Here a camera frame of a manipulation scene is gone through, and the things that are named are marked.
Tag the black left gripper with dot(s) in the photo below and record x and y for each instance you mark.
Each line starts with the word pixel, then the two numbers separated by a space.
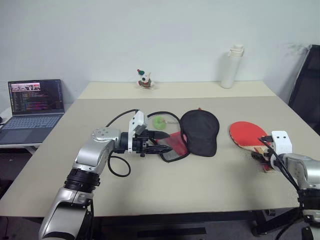
pixel 140 145

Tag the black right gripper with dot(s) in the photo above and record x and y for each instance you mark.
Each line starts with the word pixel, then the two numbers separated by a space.
pixel 269 160

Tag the red table tennis paddle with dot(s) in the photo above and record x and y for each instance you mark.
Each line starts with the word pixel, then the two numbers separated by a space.
pixel 245 133

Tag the black paddle case red lining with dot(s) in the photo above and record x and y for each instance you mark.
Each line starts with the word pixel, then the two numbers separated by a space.
pixel 200 132

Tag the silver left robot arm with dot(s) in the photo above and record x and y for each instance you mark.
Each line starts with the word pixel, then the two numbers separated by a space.
pixel 91 156

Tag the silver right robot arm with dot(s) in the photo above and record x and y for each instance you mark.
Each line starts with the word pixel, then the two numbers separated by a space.
pixel 303 172

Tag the white dog figurine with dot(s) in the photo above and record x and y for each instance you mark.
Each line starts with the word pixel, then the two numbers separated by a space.
pixel 145 80

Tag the black office chair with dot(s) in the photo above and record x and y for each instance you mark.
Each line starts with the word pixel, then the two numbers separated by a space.
pixel 306 90

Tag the white water bottle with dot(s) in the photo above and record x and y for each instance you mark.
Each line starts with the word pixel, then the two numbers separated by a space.
pixel 230 67

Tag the open grey laptop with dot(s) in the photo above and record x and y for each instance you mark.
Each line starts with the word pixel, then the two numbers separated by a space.
pixel 32 107

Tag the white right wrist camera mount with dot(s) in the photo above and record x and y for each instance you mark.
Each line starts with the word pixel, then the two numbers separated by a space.
pixel 282 141

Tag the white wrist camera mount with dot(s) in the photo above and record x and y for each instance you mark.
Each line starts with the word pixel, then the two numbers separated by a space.
pixel 136 125
pixel 282 141

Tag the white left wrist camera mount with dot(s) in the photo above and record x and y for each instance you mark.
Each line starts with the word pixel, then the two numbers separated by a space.
pixel 136 125

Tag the black table frame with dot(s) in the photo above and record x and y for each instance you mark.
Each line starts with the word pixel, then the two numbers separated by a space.
pixel 175 220

